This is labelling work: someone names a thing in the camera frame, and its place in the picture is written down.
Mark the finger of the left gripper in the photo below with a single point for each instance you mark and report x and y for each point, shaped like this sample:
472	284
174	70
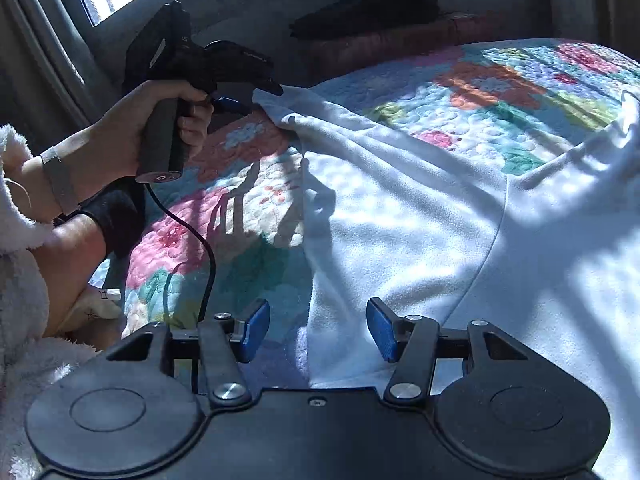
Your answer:
267	84
225	105

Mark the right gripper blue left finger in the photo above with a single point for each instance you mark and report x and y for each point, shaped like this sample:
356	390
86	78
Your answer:
226	341

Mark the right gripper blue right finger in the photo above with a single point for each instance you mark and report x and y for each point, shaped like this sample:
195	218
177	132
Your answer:
408	342

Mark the white long sleeve shirt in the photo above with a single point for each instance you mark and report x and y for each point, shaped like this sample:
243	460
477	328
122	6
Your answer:
551	257

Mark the person left forearm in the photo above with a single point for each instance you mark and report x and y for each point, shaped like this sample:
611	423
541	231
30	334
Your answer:
81	155

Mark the person left hand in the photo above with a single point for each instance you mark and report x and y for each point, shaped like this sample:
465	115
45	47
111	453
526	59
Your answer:
119	132

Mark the pink suitcase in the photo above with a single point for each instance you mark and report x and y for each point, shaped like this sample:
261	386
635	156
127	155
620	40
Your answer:
326	59

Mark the floral quilted bedspread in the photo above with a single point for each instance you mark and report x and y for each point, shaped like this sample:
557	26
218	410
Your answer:
232	229

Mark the black bag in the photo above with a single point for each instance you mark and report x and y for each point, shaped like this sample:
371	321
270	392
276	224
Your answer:
347	18

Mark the grey wristband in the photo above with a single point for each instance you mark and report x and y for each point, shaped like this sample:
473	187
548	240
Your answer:
59	179

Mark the person bare leg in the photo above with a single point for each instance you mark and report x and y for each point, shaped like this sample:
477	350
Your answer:
66	261

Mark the white fluffy robe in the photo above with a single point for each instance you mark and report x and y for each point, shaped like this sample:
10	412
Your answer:
30	362

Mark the beige curtain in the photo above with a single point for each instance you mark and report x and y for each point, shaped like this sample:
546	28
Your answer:
614	23

